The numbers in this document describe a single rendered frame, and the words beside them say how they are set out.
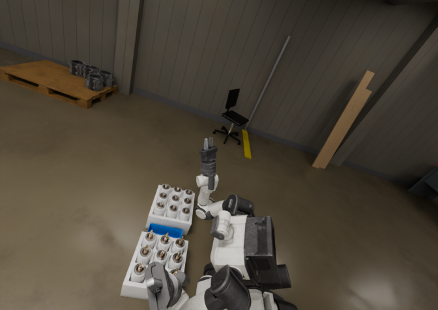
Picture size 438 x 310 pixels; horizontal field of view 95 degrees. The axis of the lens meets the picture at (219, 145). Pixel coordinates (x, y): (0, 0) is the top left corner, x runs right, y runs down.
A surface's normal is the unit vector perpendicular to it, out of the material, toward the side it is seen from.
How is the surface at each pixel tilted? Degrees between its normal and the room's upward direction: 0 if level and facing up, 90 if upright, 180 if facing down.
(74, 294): 0
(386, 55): 90
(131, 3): 90
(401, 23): 90
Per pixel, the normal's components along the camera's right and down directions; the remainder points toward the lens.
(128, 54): -0.04, 0.52
